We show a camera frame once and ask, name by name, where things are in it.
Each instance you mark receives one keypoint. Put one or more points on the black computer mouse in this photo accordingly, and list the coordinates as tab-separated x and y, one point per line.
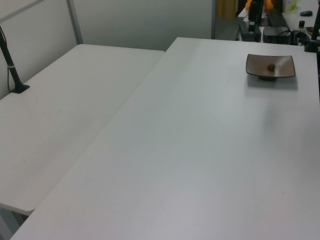
306	13

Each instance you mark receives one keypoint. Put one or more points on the green and white box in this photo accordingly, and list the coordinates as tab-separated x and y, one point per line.
290	5

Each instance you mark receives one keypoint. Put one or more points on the black pole with clamp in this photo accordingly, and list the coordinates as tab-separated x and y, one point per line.
315	30

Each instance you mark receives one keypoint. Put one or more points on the grey metal frame post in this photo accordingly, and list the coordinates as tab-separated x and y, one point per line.
75	22

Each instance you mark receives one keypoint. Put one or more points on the black power supply box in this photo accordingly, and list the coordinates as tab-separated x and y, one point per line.
246	35

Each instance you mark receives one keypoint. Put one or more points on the orange object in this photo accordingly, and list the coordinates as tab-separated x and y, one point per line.
268	3

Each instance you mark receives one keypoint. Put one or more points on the yellow cabinet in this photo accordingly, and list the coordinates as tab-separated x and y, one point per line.
226	8

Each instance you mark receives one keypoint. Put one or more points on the grey partition post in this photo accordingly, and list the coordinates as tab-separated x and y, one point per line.
213	18

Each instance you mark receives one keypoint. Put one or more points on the brown square ceramic plate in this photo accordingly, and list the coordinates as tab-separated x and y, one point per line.
282	66

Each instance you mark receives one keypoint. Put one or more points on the red toy strawberry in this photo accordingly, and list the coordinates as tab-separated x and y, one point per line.
271	67

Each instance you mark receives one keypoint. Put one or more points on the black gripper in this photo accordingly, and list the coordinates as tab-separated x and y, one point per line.
253	11

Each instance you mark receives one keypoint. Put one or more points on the black square box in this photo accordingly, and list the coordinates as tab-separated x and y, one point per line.
276	35

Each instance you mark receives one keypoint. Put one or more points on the black pole with flat base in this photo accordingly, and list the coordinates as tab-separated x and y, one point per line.
11	67

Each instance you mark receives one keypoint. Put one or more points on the black keyboard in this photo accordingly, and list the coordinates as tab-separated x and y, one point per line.
276	18

